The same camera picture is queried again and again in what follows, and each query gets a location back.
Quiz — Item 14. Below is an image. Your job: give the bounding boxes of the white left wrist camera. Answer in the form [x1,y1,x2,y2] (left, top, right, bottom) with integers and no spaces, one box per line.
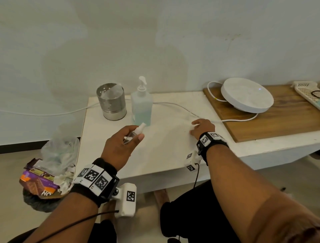
[114,183,137,218]

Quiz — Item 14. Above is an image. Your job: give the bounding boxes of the large translucent bottle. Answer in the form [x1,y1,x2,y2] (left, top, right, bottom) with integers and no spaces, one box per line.
[131,76,153,127]

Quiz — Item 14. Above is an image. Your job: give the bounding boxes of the small clear bottle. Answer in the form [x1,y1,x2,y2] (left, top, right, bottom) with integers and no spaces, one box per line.
[123,123,146,145]

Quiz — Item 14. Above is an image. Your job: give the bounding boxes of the person's right foot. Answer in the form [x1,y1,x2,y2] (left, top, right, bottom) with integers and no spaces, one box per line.
[154,189,171,218]

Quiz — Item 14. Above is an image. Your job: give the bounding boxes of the black trash bag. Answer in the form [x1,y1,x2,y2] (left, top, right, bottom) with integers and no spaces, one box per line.
[23,188,73,213]

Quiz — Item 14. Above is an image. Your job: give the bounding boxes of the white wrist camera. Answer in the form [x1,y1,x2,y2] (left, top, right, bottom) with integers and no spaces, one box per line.
[114,183,137,218]
[185,152,202,172]

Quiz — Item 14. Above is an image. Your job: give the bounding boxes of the crumpled white tissue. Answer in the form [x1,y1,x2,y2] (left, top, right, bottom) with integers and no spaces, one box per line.
[54,165,75,196]

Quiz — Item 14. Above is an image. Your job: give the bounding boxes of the black left wristband with markers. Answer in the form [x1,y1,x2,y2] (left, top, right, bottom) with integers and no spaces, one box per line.
[71,158,120,208]

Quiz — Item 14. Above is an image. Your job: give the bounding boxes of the person's left forearm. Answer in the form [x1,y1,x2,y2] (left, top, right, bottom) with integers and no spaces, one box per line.
[24,193,99,243]

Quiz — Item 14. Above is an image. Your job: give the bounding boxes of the person's black shorts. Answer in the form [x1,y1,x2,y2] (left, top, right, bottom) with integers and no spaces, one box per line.
[7,180,240,243]

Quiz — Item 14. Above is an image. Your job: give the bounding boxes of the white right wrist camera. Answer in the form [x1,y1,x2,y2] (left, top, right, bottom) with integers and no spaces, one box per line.
[185,152,202,172]

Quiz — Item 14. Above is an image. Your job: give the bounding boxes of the black right wristband with markers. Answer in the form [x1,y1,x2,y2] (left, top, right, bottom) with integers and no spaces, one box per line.
[196,132,230,166]

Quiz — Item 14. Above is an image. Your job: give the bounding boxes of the white plastic basket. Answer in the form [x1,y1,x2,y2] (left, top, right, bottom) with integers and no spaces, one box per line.
[291,80,320,110]

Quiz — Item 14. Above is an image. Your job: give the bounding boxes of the white paper in cup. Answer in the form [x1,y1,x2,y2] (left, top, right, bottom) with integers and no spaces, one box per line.
[104,84,123,97]

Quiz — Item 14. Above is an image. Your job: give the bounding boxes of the person's left hand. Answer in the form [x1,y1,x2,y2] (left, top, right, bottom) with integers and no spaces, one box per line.
[100,125,145,172]

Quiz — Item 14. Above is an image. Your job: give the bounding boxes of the clear plastic bag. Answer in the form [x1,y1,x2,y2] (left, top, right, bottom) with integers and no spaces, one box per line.
[41,135,80,176]

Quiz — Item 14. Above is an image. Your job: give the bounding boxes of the person's left foot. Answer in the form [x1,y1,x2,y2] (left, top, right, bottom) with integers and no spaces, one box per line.
[101,200,118,223]

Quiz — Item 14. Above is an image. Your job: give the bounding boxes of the person's foot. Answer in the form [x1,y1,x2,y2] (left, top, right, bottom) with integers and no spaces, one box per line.
[101,200,118,223]
[154,189,171,218]

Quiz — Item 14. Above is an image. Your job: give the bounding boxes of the black wristband with markers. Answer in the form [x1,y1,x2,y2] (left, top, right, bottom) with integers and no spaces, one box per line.
[71,158,120,208]
[196,132,230,166]

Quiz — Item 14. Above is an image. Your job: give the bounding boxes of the white round lamp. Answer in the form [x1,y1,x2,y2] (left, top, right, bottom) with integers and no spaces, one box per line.
[220,77,274,113]

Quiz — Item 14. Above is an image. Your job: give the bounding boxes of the perforated metal cup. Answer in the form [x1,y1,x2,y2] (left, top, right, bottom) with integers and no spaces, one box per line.
[96,83,127,121]

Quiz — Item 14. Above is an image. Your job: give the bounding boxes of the wooden board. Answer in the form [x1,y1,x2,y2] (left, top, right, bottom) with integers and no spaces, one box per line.
[203,84,320,143]

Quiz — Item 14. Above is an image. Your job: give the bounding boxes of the white power cable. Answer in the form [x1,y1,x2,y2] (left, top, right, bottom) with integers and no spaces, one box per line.
[0,81,258,123]

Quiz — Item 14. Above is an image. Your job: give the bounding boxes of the person's right hand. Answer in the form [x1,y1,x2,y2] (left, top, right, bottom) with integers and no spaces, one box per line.
[189,118,216,141]

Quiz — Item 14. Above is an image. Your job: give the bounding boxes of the person's right forearm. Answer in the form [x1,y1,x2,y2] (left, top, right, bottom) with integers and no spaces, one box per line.
[206,144,320,243]

